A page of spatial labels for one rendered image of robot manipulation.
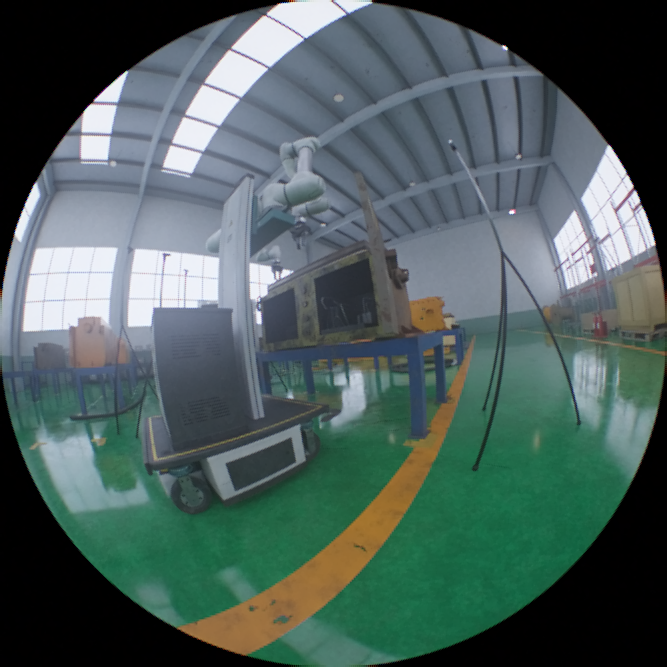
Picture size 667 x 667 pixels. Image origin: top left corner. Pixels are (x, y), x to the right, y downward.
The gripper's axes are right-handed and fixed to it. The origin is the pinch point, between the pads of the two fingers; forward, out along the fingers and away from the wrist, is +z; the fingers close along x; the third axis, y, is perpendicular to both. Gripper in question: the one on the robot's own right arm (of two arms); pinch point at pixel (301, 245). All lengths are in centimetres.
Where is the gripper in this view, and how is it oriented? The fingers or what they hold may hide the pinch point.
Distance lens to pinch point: 150.2
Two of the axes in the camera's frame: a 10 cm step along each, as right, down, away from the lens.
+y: -6.3, 0.4, -7.7
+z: 1.1, 9.9, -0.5
